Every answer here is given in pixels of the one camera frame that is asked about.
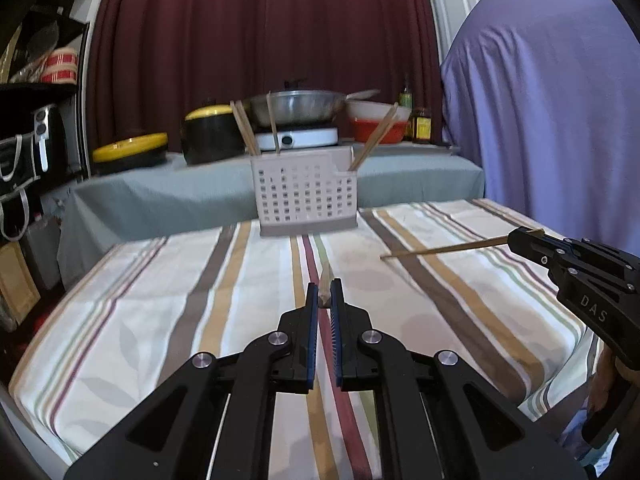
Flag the person's right hand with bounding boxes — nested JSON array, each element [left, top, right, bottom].
[[590, 347, 621, 418]]

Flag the black air fryer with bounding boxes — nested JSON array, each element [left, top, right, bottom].
[[30, 102, 68, 181]]

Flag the flat black pot yellow lid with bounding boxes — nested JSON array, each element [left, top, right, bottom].
[[92, 132, 169, 177]]

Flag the black shelf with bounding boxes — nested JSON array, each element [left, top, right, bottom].
[[0, 0, 91, 321]]

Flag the maroon curtain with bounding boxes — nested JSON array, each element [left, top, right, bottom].
[[87, 0, 443, 156]]

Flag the sauce jar yellow label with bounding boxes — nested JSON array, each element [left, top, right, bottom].
[[411, 106, 433, 142]]

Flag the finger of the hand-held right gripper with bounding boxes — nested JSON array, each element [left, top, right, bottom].
[[507, 227, 571, 281]]

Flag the striped tablecloth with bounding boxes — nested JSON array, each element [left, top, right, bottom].
[[7, 197, 601, 480]]

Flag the beige perforated utensil holder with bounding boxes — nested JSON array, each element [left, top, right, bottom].
[[250, 147, 360, 238]]

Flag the black bag grey straps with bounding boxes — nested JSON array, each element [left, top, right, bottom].
[[0, 132, 43, 241]]

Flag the green oil bottle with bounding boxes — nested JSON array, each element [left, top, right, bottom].
[[398, 77, 415, 141]]

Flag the tall black pot yellow lid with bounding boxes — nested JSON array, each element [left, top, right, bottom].
[[181, 105, 251, 166]]

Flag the red bowl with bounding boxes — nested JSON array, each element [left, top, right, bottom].
[[350, 119, 407, 145]]

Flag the wooden chopstick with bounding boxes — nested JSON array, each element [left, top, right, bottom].
[[350, 105, 396, 171], [356, 102, 399, 171], [267, 92, 280, 153], [237, 101, 262, 156], [318, 261, 335, 308], [231, 101, 256, 157], [380, 232, 545, 261]]

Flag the white bowl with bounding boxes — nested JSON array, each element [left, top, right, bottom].
[[345, 100, 412, 123]]

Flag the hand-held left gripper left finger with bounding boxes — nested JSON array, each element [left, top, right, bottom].
[[62, 282, 321, 480]]

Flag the white induction cooker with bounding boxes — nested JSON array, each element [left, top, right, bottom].
[[254, 125, 340, 152]]

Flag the wooden board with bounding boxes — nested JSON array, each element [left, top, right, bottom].
[[0, 242, 41, 328]]

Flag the steel wok with lid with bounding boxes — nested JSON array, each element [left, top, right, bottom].
[[245, 79, 348, 128]]

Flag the purple cloth cover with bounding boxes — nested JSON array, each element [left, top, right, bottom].
[[440, 0, 640, 261]]

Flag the grey storage box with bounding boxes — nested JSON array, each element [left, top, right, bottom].
[[25, 215, 63, 291]]

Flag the white board under cookware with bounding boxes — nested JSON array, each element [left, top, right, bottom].
[[335, 141, 461, 157]]

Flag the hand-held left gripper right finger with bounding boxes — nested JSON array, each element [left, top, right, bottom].
[[329, 277, 588, 480]]

